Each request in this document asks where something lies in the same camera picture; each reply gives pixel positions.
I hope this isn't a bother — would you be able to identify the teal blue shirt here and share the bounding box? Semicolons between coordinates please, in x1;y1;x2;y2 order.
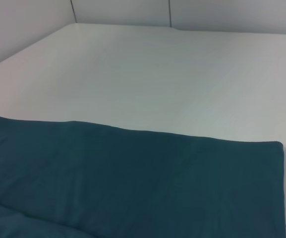
0;116;286;238

